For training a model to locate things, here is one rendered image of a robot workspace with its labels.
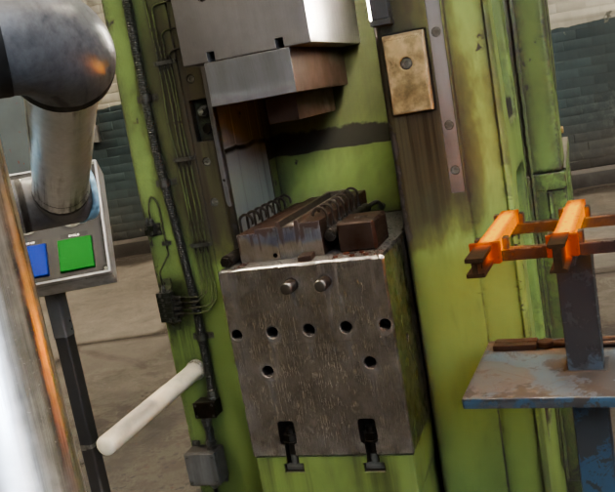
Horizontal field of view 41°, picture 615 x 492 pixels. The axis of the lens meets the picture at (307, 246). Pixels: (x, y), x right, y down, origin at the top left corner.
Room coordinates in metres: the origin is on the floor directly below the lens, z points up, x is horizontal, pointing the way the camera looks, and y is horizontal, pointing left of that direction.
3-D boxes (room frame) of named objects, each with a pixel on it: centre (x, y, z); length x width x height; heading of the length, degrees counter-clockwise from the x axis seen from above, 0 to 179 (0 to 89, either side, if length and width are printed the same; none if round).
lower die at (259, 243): (1.98, -0.01, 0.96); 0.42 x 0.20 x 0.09; 160
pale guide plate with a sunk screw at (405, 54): (1.80, -0.28, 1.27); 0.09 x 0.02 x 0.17; 70
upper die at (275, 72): (1.98, -0.01, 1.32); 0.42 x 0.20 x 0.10; 160
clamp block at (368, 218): (1.78, -0.13, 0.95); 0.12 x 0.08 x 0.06; 160
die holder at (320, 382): (1.97, -0.07, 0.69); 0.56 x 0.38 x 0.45; 160
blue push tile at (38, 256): (1.77, 0.60, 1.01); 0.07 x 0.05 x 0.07; 95
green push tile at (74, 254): (1.78, 0.51, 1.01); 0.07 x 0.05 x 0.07; 95
